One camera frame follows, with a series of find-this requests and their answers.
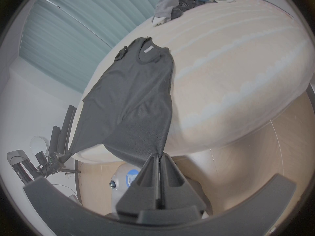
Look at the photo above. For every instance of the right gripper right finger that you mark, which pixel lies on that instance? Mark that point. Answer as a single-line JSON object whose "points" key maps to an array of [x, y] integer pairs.
{"points": [[177, 190]]}

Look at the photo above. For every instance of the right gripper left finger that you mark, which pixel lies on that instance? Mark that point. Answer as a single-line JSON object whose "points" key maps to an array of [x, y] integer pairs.
{"points": [[145, 190]]}

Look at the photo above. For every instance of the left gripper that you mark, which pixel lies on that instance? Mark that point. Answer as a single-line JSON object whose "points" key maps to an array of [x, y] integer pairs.
{"points": [[55, 163]]}

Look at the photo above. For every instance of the black T-shirt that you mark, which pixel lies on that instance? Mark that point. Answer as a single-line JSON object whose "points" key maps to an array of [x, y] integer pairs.
{"points": [[128, 95]]}

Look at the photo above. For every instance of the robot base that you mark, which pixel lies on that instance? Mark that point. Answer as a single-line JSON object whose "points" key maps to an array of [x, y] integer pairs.
{"points": [[123, 181]]}

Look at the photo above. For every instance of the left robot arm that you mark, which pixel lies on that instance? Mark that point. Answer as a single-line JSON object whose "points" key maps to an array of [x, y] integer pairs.
{"points": [[19, 166]]}

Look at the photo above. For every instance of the bed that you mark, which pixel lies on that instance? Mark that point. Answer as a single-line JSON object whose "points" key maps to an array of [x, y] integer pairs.
{"points": [[233, 82]]}

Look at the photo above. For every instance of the pile of clothes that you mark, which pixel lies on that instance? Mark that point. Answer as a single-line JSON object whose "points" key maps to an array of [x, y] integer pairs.
{"points": [[177, 4]]}

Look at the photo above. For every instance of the black chest of drawers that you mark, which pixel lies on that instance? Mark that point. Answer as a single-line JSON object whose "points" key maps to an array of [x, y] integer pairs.
{"points": [[67, 126]]}

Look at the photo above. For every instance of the blue-green curtain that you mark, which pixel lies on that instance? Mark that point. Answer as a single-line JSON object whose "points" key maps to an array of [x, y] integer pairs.
{"points": [[49, 45], [110, 4]]}

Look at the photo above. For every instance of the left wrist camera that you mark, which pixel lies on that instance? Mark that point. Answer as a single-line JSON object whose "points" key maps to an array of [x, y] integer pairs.
{"points": [[40, 157]]}

